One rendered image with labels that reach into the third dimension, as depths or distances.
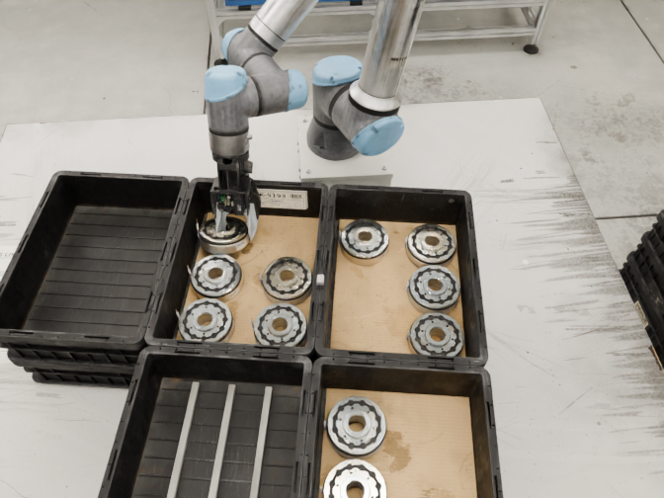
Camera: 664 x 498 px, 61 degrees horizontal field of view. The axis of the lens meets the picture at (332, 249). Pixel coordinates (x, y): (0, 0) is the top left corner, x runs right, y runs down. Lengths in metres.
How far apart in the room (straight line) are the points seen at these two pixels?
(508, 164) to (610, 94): 1.64
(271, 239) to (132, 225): 0.32
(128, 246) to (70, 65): 2.17
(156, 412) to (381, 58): 0.79
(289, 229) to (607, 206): 1.70
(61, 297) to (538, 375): 1.00
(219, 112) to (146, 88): 2.06
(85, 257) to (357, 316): 0.60
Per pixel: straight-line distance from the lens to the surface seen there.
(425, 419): 1.05
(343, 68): 1.32
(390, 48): 1.15
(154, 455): 1.07
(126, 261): 1.27
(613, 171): 2.81
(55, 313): 1.26
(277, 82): 1.07
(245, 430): 1.05
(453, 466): 1.04
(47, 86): 3.28
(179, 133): 1.71
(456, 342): 1.09
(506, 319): 1.33
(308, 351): 0.98
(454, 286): 1.15
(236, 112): 1.04
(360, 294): 1.15
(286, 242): 1.23
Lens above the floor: 1.81
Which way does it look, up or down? 54 degrees down
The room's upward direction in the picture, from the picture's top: straight up
